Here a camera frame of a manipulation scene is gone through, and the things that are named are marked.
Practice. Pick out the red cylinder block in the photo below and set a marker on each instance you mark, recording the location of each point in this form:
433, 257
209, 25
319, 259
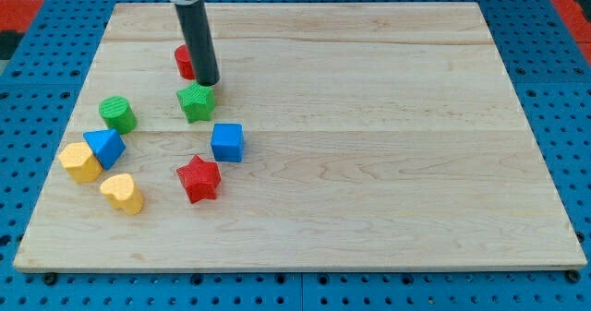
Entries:
183, 62

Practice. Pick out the yellow hexagon block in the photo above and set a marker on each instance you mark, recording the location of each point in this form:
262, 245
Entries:
80, 163

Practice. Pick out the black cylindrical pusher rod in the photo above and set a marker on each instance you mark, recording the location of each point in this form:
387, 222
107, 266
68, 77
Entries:
196, 31

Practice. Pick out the yellow heart block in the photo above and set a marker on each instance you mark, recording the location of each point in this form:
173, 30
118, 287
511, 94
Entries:
123, 193

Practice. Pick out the light wooden board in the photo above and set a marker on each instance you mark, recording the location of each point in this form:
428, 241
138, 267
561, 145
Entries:
379, 137

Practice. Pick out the blue cube block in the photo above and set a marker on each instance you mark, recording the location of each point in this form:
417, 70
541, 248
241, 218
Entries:
227, 142

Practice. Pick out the red star block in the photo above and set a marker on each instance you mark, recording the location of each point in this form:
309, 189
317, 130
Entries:
200, 179

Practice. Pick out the green star block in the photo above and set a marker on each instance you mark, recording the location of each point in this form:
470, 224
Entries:
197, 102

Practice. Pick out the blue triangle block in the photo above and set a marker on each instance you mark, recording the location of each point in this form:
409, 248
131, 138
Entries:
107, 145

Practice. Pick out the green cylinder block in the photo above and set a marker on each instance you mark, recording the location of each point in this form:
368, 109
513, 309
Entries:
117, 113

